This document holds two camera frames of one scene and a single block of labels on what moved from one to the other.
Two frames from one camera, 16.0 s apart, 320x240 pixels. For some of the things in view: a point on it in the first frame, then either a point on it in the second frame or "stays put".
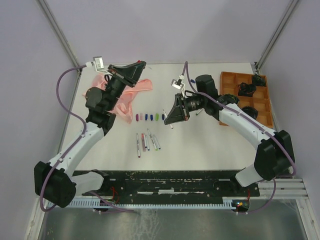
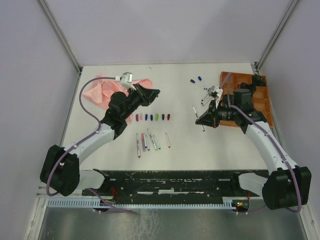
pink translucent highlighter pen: x=143 y=142 stays put
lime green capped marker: x=152 y=140 stays put
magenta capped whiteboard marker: x=138 y=149 stays put
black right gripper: x=178 y=113 → x=210 y=117
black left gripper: x=130 y=80 → x=147 y=95
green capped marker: x=199 y=112 → x=198 y=117
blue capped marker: x=145 y=141 stays put
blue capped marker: x=156 y=142 stays put
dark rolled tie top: x=257 y=80 stays put
